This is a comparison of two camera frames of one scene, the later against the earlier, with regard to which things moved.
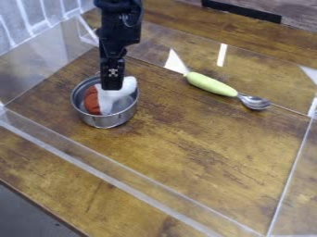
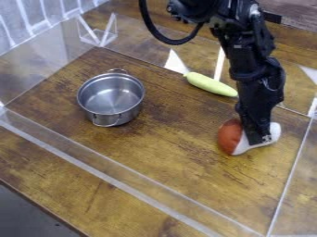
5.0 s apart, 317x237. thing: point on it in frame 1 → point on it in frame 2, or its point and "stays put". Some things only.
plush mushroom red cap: [91, 100] → [228, 134]
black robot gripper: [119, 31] → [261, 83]
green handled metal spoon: [253, 102] stays put
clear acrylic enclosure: [217, 159] stays put
